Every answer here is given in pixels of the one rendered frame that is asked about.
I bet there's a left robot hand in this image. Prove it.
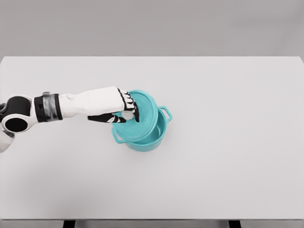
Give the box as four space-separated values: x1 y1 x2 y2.
84 86 141 124

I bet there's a teal pot lid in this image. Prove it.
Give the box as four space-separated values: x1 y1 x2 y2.
112 89 159 142

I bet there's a teal pot with handles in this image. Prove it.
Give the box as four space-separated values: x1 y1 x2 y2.
112 106 173 152

